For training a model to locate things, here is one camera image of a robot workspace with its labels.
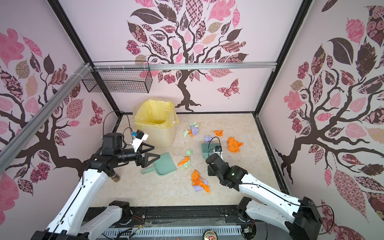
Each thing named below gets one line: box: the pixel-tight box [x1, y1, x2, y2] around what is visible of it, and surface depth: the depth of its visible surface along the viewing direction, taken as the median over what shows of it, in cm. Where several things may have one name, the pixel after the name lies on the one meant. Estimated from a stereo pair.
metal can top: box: [203, 229, 218, 240], surface depth 61 cm
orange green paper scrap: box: [178, 156, 190, 167], surface depth 94 cm
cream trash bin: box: [135, 98, 180, 148], surface depth 92 cm
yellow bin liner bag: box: [134, 97, 180, 128], surface depth 94 cm
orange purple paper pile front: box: [191, 169, 211, 193], surface depth 85 cm
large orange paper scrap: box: [227, 136, 244, 153], surface depth 102 cm
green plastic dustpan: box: [141, 152, 178, 176], surface depth 90 cm
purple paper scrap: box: [204, 135, 212, 143], surface depth 103 cm
